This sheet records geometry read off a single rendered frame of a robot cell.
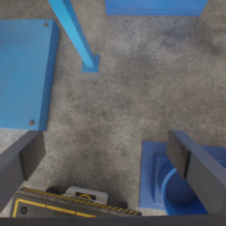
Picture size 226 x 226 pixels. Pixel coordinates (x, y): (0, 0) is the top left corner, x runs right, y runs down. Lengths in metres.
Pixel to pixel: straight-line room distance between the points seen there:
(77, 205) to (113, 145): 0.45
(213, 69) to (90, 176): 1.17
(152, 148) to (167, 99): 0.36
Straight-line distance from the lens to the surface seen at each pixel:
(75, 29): 0.90
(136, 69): 1.26
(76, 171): 1.25
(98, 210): 0.94
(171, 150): 0.16
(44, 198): 1.01
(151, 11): 1.47
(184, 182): 1.11
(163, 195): 0.87
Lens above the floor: 1.17
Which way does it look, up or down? 81 degrees down
